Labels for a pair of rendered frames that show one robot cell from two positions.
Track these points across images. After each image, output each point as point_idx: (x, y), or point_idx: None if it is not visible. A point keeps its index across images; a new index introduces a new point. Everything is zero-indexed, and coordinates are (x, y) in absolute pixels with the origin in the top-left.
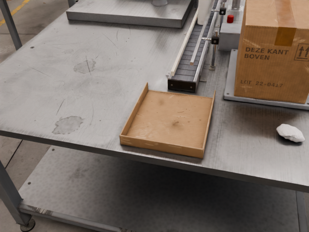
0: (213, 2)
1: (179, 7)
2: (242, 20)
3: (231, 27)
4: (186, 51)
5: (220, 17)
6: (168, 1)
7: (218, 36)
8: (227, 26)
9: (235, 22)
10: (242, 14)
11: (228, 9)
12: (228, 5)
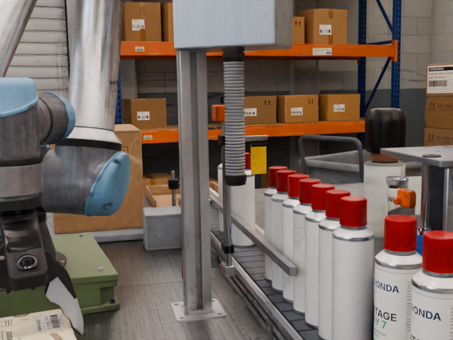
0: (221, 205)
1: None
2: (162, 285)
3: (164, 210)
4: (215, 208)
5: (220, 281)
6: (375, 254)
7: (169, 179)
8: (171, 210)
9: (176, 278)
10: (168, 297)
11: (213, 299)
12: (226, 316)
